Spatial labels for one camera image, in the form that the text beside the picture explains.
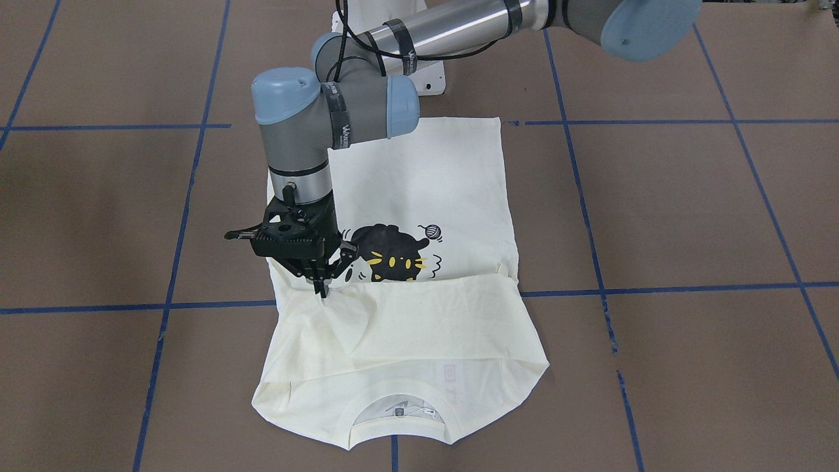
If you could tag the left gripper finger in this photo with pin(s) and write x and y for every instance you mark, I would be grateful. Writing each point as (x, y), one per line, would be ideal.
(314, 271)
(347, 253)

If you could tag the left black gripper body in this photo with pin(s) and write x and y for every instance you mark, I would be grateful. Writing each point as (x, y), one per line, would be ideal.
(328, 231)

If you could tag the cream long-sleeve cat shirt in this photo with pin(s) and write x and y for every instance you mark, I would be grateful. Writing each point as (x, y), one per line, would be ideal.
(426, 334)

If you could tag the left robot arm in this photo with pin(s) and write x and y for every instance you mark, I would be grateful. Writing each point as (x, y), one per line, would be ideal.
(359, 89)

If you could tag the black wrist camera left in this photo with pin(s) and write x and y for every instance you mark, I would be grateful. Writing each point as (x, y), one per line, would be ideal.
(256, 232)

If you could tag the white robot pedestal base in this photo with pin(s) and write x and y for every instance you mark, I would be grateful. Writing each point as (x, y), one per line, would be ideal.
(367, 15)

